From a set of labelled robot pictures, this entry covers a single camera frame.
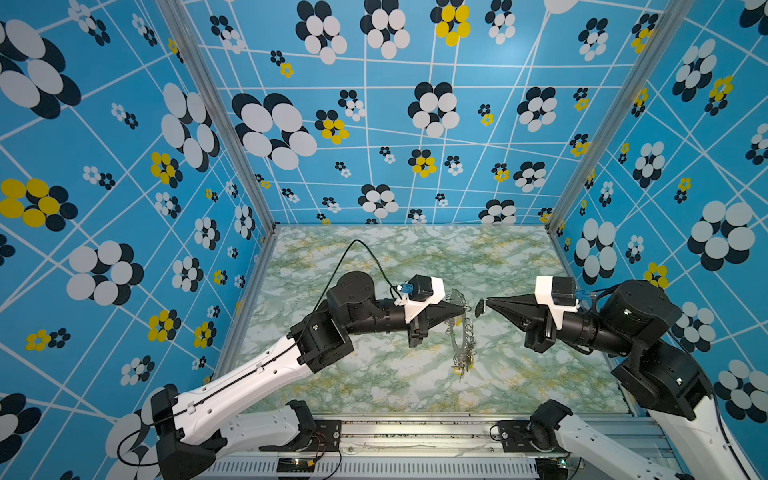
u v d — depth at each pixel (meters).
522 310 0.49
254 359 0.34
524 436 0.72
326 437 0.72
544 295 0.38
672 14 0.68
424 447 0.72
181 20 0.69
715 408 0.37
